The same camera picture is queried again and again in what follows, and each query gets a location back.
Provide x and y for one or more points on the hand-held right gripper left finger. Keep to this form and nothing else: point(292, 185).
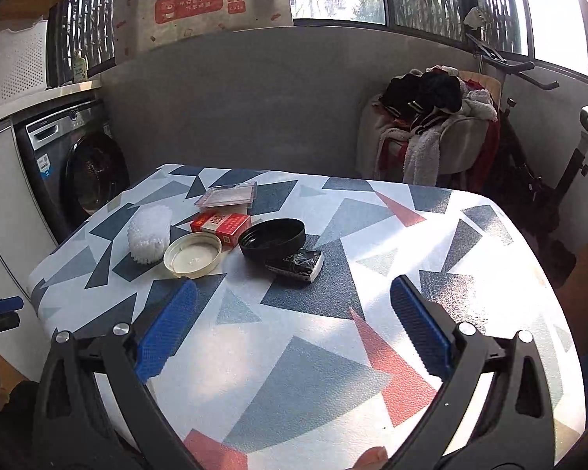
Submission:
point(169, 333)

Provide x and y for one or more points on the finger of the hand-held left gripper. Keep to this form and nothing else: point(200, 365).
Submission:
point(2, 324)
point(5, 304)

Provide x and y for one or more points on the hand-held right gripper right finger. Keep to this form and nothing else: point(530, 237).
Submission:
point(419, 333)

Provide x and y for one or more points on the cream round lid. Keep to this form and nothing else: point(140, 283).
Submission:
point(191, 257)

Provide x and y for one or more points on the white foam fruit net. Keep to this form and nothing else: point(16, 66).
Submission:
point(149, 237)

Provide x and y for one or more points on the red cigarette box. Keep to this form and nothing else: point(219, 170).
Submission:
point(220, 227)

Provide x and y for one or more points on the black round bowl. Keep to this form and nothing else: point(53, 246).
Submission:
point(274, 242)

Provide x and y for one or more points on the black white small packet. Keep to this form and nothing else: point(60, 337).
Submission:
point(296, 265)

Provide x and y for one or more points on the person's right hand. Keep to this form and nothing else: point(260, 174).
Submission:
point(371, 459)

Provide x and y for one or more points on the dark grey washing machine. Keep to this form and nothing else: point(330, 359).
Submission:
point(78, 171)

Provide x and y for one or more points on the white fleece garment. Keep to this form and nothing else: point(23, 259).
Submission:
point(421, 156)

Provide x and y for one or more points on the black exercise bike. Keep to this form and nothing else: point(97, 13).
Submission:
point(524, 176)

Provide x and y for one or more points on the beige chair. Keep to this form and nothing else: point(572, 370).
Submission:
point(463, 149)

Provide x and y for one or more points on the red garment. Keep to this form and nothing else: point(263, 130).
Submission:
point(490, 156)

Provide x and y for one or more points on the white perforated laundry basket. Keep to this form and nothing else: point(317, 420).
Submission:
point(22, 63)

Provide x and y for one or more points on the black garment striped cuffs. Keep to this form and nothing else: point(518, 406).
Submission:
point(436, 90)

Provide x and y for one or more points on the yellow-green bottle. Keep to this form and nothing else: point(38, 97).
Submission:
point(80, 68)

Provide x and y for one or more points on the cardboard box with red label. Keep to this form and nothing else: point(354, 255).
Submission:
point(201, 24)

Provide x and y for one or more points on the small white cloth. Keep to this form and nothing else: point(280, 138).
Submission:
point(475, 15)

